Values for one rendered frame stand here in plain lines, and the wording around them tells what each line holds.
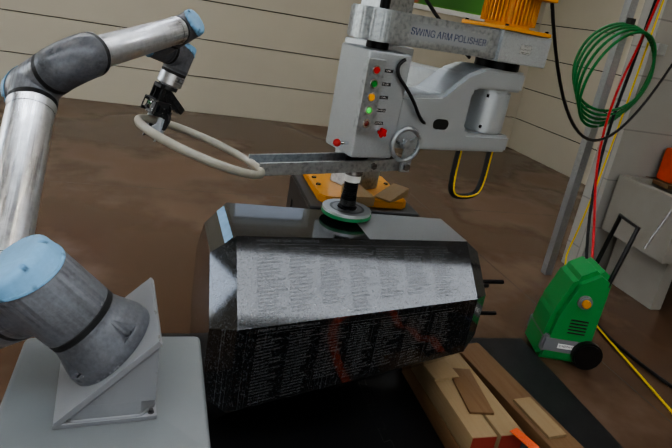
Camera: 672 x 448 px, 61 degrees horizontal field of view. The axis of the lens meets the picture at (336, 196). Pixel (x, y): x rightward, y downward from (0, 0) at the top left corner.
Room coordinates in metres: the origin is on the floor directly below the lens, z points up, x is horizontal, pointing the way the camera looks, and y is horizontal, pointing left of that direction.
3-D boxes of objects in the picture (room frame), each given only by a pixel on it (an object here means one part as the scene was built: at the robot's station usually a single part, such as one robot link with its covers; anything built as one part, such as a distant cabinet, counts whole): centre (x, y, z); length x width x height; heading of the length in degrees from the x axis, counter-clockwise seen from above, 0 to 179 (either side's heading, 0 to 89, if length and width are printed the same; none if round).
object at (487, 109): (2.68, -0.61, 1.37); 0.19 x 0.19 x 0.20
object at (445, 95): (2.52, -0.39, 1.33); 0.74 x 0.23 x 0.49; 123
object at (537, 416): (2.22, -1.09, 0.10); 0.25 x 0.10 x 0.01; 24
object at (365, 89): (2.19, -0.06, 1.39); 0.08 x 0.03 x 0.28; 123
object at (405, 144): (2.29, -0.22, 1.22); 0.15 x 0.10 x 0.15; 123
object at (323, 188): (3.06, -0.08, 0.76); 0.49 x 0.49 x 0.05; 17
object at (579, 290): (3.02, -1.46, 0.43); 0.35 x 0.35 x 0.87; 2
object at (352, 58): (2.36, -0.12, 1.34); 0.36 x 0.22 x 0.45; 123
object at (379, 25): (2.51, -0.35, 1.64); 0.96 x 0.25 x 0.17; 123
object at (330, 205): (2.32, -0.06, 0.89); 0.21 x 0.21 x 0.01
